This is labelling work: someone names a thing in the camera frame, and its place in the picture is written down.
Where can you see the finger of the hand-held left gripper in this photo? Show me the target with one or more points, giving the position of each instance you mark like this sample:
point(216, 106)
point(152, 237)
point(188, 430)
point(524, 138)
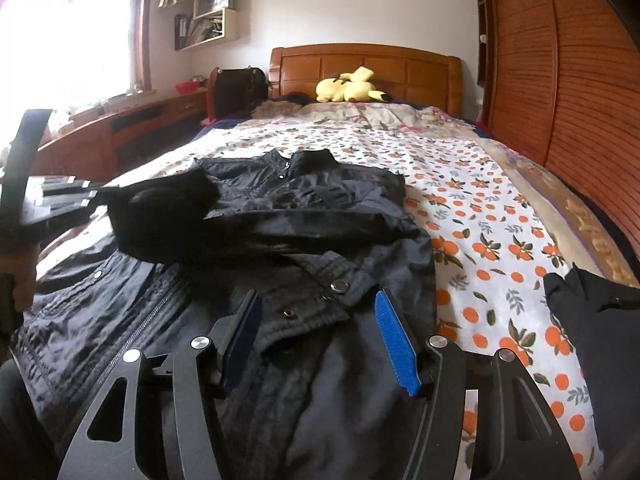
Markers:
point(70, 202)
point(75, 184)

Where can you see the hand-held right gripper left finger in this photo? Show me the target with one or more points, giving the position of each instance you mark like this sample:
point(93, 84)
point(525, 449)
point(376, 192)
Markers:
point(245, 330)

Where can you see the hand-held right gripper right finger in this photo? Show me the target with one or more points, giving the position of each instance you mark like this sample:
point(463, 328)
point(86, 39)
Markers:
point(395, 340)

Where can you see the black zip jacket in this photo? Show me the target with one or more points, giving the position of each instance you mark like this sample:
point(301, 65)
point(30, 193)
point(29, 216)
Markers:
point(300, 220)

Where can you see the black garment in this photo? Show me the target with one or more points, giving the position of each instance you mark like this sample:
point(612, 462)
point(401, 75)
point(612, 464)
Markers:
point(600, 350)

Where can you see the person's left hand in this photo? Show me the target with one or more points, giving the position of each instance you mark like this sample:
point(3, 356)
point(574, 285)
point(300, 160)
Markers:
point(20, 275)

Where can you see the long wooden desk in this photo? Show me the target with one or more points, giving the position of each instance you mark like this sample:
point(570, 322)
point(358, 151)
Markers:
point(125, 130)

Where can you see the wooden framed window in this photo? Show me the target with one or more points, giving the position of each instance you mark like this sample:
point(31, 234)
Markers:
point(75, 35)

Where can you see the red bowl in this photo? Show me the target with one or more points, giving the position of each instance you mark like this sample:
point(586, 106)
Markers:
point(185, 88)

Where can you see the dark blue blanket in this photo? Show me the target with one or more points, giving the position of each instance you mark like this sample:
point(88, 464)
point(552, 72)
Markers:
point(215, 126)

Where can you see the bed with floral sheet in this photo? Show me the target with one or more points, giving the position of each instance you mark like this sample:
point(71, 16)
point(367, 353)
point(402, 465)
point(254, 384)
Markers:
point(475, 210)

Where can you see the wooden chair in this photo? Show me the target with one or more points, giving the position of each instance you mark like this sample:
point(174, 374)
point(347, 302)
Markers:
point(212, 95)

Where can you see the black backpack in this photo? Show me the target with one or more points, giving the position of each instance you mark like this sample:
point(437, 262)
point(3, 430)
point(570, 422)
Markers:
point(240, 87)

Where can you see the floral quilt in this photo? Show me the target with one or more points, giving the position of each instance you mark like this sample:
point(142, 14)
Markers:
point(400, 115)

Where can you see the dark pillow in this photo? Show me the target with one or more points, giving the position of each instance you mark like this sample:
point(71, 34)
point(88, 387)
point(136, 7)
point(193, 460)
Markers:
point(295, 97)

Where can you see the yellow plush toy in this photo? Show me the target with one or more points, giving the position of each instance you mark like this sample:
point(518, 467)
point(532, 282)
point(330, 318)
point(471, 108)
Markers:
point(345, 89)

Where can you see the wooden headboard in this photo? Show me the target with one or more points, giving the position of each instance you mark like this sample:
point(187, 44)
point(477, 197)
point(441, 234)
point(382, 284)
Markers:
point(400, 70)

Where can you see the wooden slatted wardrobe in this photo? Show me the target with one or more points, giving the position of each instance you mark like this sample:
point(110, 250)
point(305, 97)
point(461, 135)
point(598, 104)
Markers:
point(575, 85)

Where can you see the white wall shelf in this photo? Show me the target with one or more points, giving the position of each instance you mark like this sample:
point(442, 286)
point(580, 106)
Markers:
point(231, 25)

